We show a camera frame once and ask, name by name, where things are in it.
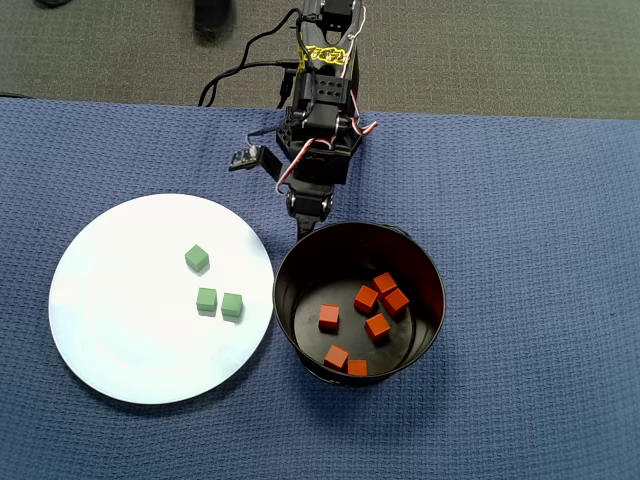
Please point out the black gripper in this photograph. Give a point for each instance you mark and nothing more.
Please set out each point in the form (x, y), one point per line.
(309, 204)

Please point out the red cube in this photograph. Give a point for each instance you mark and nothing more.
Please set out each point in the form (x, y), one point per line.
(377, 327)
(366, 299)
(384, 285)
(328, 318)
(336, 358)
(396, 302)
(357, 368)

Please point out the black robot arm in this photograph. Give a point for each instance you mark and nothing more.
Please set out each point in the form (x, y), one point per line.
(325, 90)

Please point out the white round plate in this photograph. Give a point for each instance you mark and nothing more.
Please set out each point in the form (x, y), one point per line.
(125, 340)

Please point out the black metal bucket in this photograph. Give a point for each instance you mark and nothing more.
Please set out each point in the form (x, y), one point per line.
(360, 235)

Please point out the green cube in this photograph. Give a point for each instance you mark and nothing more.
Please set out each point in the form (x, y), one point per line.
(196, 258)
(231, 306)
(206, 301)

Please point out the blue woven tablecloth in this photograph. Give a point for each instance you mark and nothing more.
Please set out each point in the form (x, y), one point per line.
(500, 250)

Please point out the black shoe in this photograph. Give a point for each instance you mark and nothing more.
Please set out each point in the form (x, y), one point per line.
(52, 3)
(212, 15)

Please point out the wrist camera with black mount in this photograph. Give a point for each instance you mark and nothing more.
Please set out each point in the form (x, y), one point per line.
(246, 158)

